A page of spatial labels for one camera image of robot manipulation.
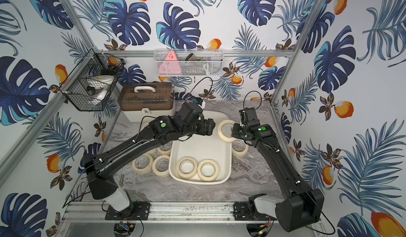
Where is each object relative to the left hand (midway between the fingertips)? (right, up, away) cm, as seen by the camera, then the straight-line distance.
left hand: (209, 120), depth 69 cm
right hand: (+15, -5, +11) cm, 19 cm away
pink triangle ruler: (-22, +31, +22) cm, 44 cm away
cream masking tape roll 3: (-27, -26, +20) cm, 42 cm away
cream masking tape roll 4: (-14, -29, +14) cm, 35 cm away
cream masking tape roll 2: (+20, -17, +27) cm, 38 cm away
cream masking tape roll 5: (0, -31, +14) cm, 34 cm away
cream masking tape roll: (+7, -8, +7) cm, 13 cm away
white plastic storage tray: (-4, -17, +25) cm, 31 cm away
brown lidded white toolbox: (-39, +10, +23) cm, 46 cm away
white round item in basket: (-57, +17, +12) cm, 60 cm away
